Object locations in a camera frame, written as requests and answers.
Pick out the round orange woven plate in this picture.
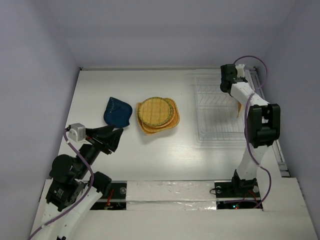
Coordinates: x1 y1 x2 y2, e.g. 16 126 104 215
141 99 177 129

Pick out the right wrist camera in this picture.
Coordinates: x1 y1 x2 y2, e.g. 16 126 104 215
235 64 246 78

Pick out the triangular orange woven plate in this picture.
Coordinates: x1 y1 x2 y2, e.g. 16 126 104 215
136 102 161 135

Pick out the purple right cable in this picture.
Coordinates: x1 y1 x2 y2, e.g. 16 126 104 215
233 55 272 210

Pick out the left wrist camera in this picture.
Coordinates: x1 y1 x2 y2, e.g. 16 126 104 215
66 123 87 143

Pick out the small orange woven plate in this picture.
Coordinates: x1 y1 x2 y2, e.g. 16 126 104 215
237 101 243 118

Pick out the square orange woven plate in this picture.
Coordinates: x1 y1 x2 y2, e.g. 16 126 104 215
138 97 180 132

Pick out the white foam front board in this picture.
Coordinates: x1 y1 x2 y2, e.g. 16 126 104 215
28 177 313 240

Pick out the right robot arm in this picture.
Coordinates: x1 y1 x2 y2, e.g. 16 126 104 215
214 63 281 199

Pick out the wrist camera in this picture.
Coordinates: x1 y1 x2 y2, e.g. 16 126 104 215
66 123 87 143
235 64 246 78

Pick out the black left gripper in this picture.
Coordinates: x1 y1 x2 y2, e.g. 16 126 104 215
76 122 124 177

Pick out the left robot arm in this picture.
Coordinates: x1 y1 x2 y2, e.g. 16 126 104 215
34 123 127 240

